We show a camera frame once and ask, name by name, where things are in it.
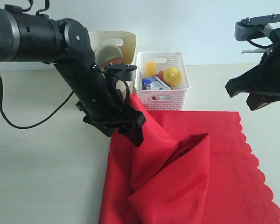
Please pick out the white ceramic bowl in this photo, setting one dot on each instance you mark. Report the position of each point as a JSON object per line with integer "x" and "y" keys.
{"x": 106, "y": 53}

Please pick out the brown wooden plate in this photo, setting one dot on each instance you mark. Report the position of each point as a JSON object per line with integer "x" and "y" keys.
{"x": 115, "y": 60}

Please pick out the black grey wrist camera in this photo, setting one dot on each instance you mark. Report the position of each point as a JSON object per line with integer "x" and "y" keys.
{"x": 256, "y": 27}

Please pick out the red sausage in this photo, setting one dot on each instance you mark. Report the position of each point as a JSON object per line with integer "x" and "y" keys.
{"x": 160, "y": 75}

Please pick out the blue white milk carton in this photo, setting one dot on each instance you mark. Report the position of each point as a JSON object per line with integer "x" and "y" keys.
{"x": 154, "y": 83}

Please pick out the cream plastic bin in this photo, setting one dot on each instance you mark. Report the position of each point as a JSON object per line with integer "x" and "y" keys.
{"x": 126, "y": 41}

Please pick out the yellow lemon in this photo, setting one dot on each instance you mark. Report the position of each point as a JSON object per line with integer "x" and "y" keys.
{"x": 172, "y": 76}

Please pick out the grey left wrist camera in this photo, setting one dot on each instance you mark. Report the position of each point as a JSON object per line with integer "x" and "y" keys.
{"x": 124, "y": 71}

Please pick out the yellow cheese wedge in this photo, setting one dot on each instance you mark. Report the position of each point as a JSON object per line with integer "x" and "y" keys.
{"x": 150, "y": 69}

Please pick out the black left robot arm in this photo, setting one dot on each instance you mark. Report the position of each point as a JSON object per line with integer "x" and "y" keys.
{"x": 66, "y": 44}

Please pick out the white perforated plastic basket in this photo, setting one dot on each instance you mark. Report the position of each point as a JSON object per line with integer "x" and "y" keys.
{"x": 172, "y": 99}

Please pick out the red table cloth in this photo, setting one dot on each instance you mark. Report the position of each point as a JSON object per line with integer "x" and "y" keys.
{"x": 192, "y": 168}

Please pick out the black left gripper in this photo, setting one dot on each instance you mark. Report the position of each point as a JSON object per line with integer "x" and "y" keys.
{"x": 107, "y": 110}

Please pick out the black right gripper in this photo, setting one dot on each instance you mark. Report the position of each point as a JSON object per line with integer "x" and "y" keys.
{"x": 265, "y": 78}

